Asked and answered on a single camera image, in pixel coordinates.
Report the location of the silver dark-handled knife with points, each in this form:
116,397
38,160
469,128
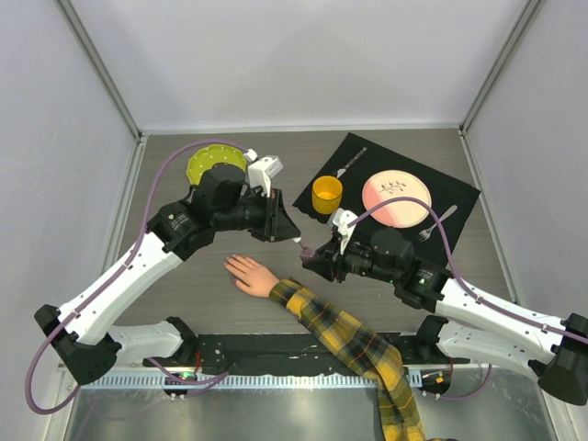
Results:
342,170

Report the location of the yellow cup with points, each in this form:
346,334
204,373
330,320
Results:
326,194

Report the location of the white slotted cable duct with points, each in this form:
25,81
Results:
151,379

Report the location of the black placemat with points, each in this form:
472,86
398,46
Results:
452,199

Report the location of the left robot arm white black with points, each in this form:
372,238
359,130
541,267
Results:
226,198

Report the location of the purple nail polish bottle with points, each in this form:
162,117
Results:
307,254

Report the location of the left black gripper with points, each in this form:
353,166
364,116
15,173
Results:
278,225

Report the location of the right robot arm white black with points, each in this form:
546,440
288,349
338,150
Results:
466,322

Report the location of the yellow plaid sleeve forearm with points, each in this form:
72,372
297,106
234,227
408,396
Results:
361,350

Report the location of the pink white plate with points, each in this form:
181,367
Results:
394,184

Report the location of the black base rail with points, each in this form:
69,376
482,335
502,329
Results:
280,355

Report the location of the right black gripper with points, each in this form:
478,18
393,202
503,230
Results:
330,264

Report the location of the green dotted plate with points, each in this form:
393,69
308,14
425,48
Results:
206,158

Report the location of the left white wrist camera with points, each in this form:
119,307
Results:
261,169

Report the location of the mannequin hand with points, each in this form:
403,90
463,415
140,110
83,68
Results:
250,277

